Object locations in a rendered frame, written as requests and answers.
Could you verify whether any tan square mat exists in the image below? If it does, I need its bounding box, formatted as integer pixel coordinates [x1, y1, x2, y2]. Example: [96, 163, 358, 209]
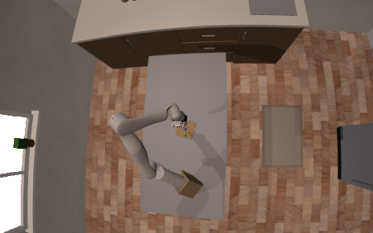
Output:
[175, 121, 196, 139]

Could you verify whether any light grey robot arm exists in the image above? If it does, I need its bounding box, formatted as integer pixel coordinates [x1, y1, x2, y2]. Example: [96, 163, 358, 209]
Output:
[110, 103, 184, 188]

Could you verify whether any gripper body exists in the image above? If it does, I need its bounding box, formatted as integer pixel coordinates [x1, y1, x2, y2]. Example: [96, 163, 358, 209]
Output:
[171, 112, 187, 128]

